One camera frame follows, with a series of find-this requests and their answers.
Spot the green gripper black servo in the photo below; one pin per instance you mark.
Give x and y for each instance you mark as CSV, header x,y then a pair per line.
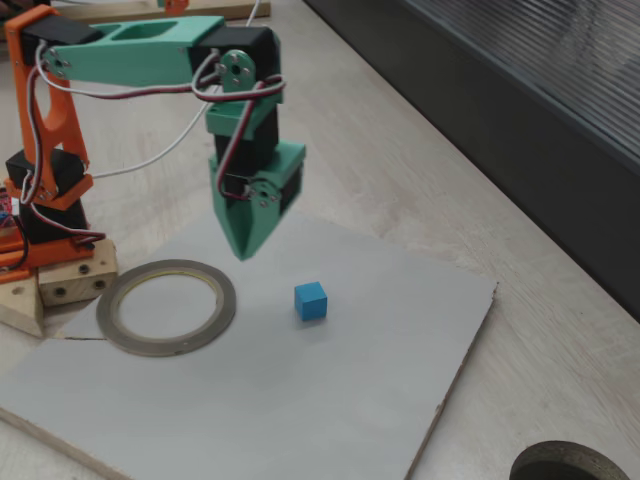
x,y
246,220

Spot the blue cube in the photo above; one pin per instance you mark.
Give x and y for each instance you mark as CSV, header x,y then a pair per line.
x,y
310,302

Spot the orange leader arm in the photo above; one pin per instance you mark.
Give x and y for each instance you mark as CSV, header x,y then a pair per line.
x,y
175,5

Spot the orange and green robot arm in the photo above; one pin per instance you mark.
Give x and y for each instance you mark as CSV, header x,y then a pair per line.
x,y
135,55

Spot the wooden plank under leader arm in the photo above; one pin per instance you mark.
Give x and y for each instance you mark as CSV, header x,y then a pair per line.
x,y
225,10

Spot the white laminated board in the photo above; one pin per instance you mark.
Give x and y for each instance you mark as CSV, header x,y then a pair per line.
x,y
300,390

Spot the pale wooden base block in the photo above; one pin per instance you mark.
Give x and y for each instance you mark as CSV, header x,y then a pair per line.
x,y
70,287

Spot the red controller circuit board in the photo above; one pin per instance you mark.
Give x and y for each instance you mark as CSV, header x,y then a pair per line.
x,y
5,205

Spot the triangular wooden wedge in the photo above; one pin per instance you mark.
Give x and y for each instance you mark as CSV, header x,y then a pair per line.
x,y
20,310

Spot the ribbed glass desk partition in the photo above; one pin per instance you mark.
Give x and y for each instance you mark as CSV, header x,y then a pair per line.
x,y
500,100

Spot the orange circuit board mount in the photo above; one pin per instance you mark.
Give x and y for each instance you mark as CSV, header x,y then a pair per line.
x,y
12,276

